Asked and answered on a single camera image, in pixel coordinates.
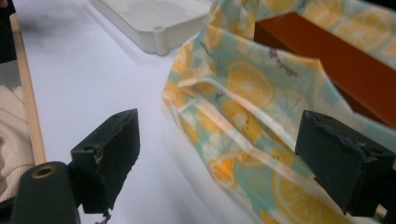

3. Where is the red-brown rectangular box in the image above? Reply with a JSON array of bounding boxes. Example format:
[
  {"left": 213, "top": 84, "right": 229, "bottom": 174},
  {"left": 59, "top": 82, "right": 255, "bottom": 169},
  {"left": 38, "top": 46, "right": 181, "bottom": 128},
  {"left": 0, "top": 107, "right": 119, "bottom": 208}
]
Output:
[{"left": 253, "top": 11, "right": 396, "bottom": 129}]

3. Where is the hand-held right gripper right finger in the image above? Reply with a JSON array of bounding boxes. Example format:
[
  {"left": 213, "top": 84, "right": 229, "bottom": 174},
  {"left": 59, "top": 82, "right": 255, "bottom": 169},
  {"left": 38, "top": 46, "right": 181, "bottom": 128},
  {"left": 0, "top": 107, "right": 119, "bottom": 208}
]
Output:
[{"left": 294, "top": 109, "right": 396, "bottom": 218}]

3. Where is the wooden table edge strip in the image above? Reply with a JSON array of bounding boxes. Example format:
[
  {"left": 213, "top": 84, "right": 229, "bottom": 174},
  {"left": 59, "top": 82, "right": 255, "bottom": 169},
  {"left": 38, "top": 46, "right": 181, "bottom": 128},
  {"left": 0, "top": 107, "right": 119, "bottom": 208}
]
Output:
[{"left": 8, "top": 12, "right": 48, "bottom": 166}]

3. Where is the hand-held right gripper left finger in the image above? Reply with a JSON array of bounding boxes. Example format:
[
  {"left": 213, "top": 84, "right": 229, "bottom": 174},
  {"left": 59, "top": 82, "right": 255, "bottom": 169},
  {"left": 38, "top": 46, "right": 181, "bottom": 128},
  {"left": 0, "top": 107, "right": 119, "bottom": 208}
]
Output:
[{"left": 70, "top": 107, "right": 141, "bottom": 215}]

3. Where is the white plastic tray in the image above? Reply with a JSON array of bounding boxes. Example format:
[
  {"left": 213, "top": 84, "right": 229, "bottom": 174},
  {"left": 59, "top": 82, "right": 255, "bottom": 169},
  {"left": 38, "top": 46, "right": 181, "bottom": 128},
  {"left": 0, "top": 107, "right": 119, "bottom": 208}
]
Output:
[{"left": 89, "top": 0, "right": 213, "bottom": 57}]

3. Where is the lemon print cloth bag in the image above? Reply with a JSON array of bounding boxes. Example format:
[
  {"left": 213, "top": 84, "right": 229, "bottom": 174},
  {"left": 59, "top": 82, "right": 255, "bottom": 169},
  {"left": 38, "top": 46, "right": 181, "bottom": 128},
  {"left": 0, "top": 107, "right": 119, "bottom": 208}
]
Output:
[{"left": 162, "top": 0, "right": 396, "bottom": 224}]

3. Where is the cream knitted clothing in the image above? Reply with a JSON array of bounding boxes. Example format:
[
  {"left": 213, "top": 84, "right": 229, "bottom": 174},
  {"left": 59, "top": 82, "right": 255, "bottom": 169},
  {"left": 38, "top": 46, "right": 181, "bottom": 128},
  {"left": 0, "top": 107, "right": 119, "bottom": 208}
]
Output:
[{"left": 0, "top": 84, "right": 35, "bottom": 203}]

